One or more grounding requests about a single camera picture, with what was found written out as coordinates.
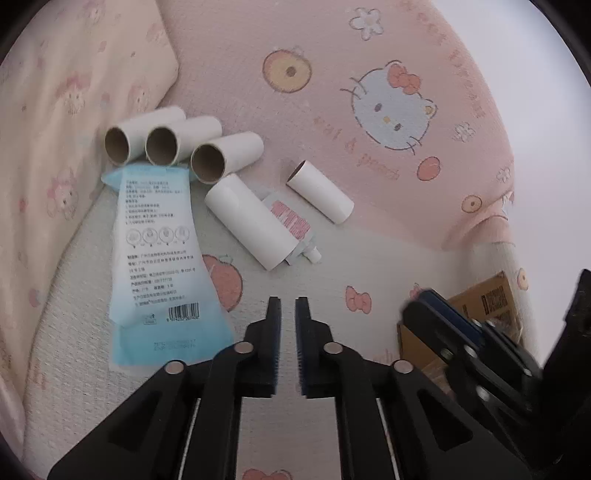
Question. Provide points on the pink white printed blanket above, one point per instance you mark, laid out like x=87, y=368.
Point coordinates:
x=392, y=221

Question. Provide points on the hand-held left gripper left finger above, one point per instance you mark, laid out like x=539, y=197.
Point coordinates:
x=275, y=341

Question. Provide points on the white cardboard tube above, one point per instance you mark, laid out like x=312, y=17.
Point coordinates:
x=198, y=129
x=323, y=196
x=147, y=121
x=249, y=221
x=240, y=147

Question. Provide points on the brown cardboard box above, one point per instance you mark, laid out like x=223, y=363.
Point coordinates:
x=498, y=295

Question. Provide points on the light blue plastic packet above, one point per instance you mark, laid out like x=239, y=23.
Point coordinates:
x=152, y=258

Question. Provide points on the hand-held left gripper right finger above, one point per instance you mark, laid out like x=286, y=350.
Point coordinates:
x=301, y=341

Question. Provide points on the pink spouted pouch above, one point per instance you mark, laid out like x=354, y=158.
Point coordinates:
x=291, y=219

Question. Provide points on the pink printed pillow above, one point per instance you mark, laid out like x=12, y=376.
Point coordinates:
x=69, y=115

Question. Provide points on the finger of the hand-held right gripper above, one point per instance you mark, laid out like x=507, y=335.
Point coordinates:
x=434, y=332
x=455, y=309

